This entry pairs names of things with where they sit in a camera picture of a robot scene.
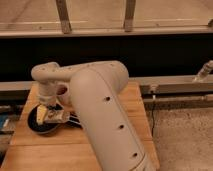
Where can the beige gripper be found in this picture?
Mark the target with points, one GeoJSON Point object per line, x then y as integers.
{"type": "Point", "coordinates": [47, 98]}

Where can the white plastic bottle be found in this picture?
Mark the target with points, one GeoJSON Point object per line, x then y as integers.
{"type": "Point", "coordinates": [60, 117]}

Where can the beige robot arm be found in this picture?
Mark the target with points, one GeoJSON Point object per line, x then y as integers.
{"type": "Point", "coordinates": [87, 95]}

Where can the dark ceramic bowl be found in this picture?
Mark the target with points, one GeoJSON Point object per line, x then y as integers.
{"type": "Point", "coordinates": [45, 128]}

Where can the small ceramic cup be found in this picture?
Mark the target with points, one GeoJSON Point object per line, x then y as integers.
{"type": "Point", "coordinates": [63, 95]}

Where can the black striped box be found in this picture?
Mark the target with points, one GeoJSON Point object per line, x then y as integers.
{"type": "Point", "coordinates": [74, 121]}

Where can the blue object at left edge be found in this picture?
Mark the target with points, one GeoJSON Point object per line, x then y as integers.
{"type": "Point", "coordinates": [4, 120]}

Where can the white fixture at right edge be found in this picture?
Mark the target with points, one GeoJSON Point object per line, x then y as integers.
{"type": "Point", "coordinates": [204, 71]}

